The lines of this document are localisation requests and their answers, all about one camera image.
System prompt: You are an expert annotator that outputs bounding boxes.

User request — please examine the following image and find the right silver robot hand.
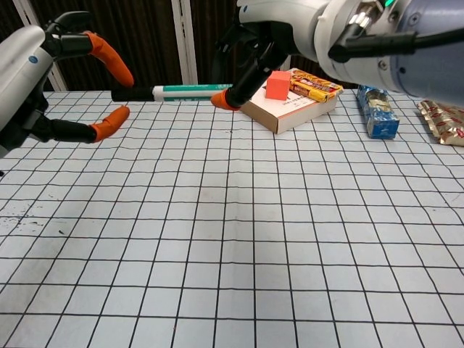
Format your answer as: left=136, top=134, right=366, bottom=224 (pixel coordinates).
left=211, top=0, right=327, bottom=112

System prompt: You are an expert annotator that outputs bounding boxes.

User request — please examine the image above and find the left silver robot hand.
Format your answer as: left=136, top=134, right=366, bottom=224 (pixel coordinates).
left=0, top=10, right=135, bottom=159

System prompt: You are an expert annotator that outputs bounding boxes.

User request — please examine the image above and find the green white marker body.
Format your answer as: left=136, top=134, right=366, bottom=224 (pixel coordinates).
left=152, top=83, right=233, bottom=103

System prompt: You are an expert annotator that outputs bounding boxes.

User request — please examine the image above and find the black marker cap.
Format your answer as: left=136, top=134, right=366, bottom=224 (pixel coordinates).
left=110, top=86, right=155, bottom=103

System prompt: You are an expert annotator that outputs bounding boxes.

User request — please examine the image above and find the orange cube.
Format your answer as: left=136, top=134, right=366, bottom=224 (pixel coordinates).
left=265, top=70, right=292, bottom=101

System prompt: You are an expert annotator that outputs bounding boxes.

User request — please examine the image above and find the yellow snack package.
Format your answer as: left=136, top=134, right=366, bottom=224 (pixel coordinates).
left=289, top=67, right=344, bottom=104

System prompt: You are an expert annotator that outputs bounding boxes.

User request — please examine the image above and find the white flat cardboard box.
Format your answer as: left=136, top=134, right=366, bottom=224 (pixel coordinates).
left=241, top=80, right=339, bottom=135

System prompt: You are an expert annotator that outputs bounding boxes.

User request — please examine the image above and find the blue cookie package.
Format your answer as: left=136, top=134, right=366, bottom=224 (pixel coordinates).
left=356, top=83, right=400, bottom=140

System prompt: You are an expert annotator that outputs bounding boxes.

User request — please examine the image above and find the gold foil snack bag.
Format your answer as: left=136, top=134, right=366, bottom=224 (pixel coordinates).
left=415, top=98, right=464, bottom=147

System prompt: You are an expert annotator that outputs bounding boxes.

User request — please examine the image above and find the checked light blue tablecloth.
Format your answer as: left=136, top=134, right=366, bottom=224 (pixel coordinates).
left=0, top=88, right=464, bottom=348

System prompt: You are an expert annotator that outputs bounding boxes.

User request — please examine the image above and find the white partition frame post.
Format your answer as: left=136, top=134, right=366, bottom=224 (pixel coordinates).
left=170, top=0, right=199, bottom=89
left=14, top=0, right=69, bottom=91

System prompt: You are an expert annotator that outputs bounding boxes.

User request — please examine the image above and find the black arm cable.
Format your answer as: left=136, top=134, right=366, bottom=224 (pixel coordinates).
left=328, top=28, right=464, bottom=62

